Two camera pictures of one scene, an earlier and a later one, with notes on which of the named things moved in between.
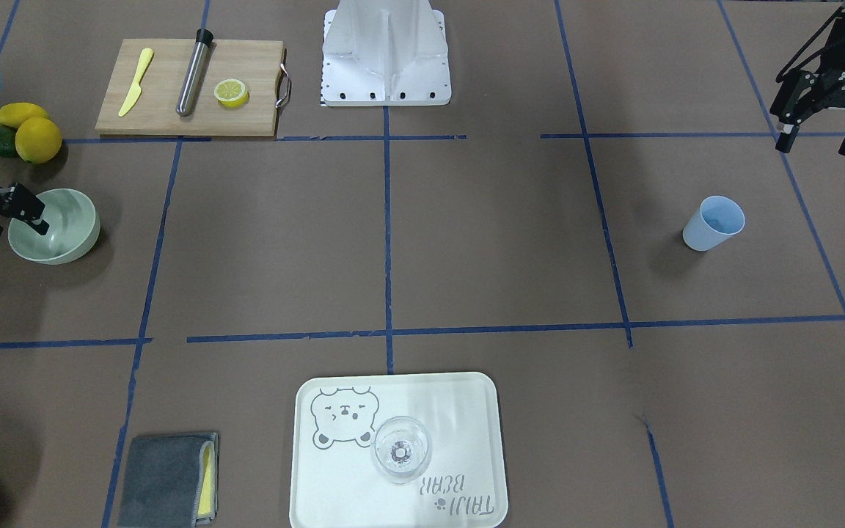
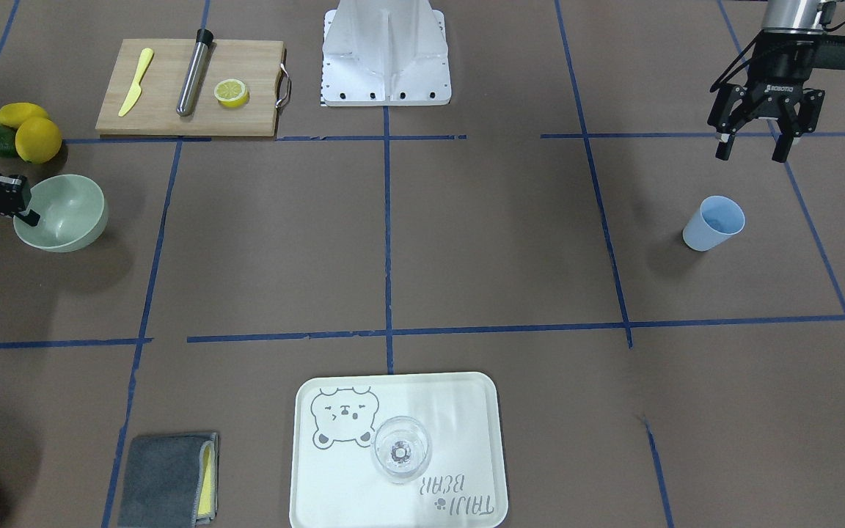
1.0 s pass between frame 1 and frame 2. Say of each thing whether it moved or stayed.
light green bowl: moved
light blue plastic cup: stayed
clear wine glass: stayed
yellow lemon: stayed
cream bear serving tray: stayed
